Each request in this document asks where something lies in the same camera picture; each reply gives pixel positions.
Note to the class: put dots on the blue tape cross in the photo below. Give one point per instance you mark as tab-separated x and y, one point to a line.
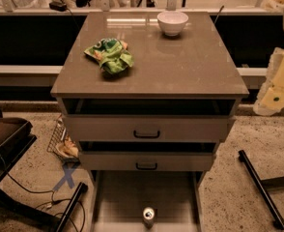
68	169

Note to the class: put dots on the grey drawer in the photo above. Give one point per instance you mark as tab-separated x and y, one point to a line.
148	128
150	161

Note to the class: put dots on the black stand leg left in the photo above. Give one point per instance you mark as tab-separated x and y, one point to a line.
81	188

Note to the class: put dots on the black power adapter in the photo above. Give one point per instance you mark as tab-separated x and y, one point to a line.
57	6

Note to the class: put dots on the top grey drawer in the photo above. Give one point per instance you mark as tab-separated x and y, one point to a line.
148	128

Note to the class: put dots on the black chair left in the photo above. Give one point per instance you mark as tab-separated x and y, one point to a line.
15	140

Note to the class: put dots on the bottom open drawer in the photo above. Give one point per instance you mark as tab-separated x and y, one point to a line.
123	195

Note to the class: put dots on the redbull can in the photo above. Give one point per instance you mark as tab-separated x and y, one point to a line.
149	215

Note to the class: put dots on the black stand leg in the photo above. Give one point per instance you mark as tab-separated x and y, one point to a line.
264	186
81	188

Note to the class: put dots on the white ceramic bowl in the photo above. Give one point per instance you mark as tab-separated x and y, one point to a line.
172	23

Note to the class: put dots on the wire basket on floor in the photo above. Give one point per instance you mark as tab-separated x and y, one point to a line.
61	145

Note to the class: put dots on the grey drawer cabinet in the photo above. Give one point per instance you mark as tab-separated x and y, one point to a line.
190	75

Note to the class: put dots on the green crumpled chip bag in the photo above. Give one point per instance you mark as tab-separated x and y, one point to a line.
111	54

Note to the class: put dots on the black stand leg right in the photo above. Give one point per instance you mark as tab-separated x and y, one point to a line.
264	186

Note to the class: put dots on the middle grey drawer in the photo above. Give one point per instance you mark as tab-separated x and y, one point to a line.
150	161

